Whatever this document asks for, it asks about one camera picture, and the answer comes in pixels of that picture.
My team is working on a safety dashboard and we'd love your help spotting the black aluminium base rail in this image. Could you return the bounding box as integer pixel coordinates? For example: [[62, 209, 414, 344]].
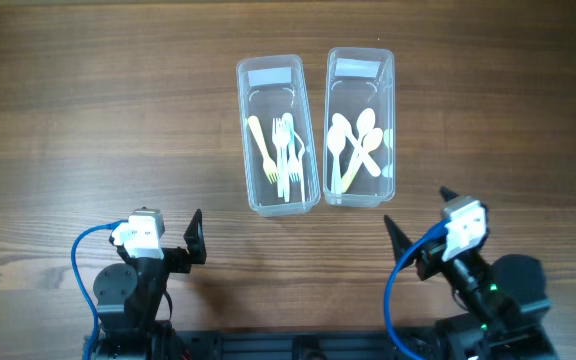
[[82, 325, 527, 360]]

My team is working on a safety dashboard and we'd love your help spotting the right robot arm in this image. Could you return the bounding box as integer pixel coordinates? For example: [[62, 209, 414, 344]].
[[383, 187, 558, 359]]

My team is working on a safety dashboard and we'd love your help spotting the white spoon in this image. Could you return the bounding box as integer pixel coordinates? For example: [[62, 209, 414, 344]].
[[327, 125, 346, 194], [332, 113, 383, 177]]

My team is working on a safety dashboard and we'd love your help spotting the yellow plastic spoon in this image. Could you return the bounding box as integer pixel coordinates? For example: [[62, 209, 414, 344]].
[[340, 128, 383, 194]]

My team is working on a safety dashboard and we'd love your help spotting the white spoon angled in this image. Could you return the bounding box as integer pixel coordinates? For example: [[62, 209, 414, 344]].
[[348, 108, 376, 175]]

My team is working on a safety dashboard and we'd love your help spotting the right clear plastic container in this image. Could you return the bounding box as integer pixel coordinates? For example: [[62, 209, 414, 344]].
[[323, 47, 396, 207]]

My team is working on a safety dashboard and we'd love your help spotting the clear plastic container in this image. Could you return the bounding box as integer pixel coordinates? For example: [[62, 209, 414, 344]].
[[323, 47, 396, 207], [237, 55, 321, 217]]

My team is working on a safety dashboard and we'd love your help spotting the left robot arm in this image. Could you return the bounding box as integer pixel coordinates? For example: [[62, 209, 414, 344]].
[[82, 207, 207, 359]]

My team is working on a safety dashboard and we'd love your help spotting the left clear plastic container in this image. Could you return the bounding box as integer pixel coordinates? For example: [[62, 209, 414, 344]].
[[237, 55, 321, 217]]

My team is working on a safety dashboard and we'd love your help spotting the right blue cable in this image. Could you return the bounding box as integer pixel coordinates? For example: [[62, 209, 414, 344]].
[[383, 218, 452, 360]]

